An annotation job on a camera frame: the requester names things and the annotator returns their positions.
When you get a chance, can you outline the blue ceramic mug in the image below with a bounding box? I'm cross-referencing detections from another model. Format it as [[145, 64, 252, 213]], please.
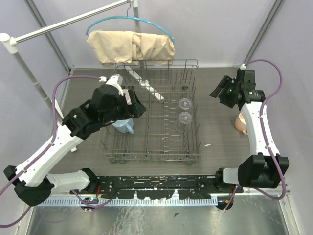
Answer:
[[112, 118, 134, 134]]

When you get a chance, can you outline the lilac ceramic mug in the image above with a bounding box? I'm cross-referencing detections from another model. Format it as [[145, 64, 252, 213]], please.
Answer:
[[123, 89, 132, 105]]

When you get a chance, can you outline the pink ceramic mug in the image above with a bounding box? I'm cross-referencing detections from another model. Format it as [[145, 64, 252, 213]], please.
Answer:
[[234, 113, 247, 135]]

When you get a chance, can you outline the clear faceted glass cup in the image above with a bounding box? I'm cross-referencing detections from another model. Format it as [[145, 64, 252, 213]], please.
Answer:
[[178, 98, 193, 112]]

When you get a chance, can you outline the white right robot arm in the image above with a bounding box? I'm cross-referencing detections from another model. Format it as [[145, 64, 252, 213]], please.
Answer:
[[210, 69, 289, 193]]

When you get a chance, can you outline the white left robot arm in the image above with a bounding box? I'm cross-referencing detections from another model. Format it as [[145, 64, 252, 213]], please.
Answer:
[[4, 84, 146, 207]]

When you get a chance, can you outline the beige cloth on hanger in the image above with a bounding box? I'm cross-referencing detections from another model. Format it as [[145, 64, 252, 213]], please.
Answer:
[[87, 30, 176, 66]]

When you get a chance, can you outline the teal clothes hanger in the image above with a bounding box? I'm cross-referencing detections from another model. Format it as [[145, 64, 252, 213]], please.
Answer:
[[85, 2, 176, 45]]

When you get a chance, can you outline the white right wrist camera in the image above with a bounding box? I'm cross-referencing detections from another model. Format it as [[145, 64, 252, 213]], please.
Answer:
[[240, 63, 247, 71]]

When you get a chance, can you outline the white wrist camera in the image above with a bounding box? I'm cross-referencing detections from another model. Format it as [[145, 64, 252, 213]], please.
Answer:
[[240, 63, 247, 71], [105, 74, 124, 96]]

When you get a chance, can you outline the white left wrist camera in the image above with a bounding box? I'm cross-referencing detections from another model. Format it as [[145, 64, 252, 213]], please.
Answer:
[[105, 74, 124, 96]]

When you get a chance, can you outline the grey wire dish rack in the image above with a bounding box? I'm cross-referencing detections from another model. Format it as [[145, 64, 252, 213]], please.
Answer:
[[99, 60, 201, 165]]

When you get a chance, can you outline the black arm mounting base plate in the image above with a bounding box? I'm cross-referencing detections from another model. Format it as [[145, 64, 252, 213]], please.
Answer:
[[76, 175, 235, 200]]

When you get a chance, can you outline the white clothes rail stand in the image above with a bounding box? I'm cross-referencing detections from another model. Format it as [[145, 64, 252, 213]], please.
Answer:
[[0, 0, 165, 153]]

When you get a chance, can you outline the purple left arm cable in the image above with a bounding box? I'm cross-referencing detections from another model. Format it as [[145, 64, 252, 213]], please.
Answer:
[[0, 75, 118, 227]]

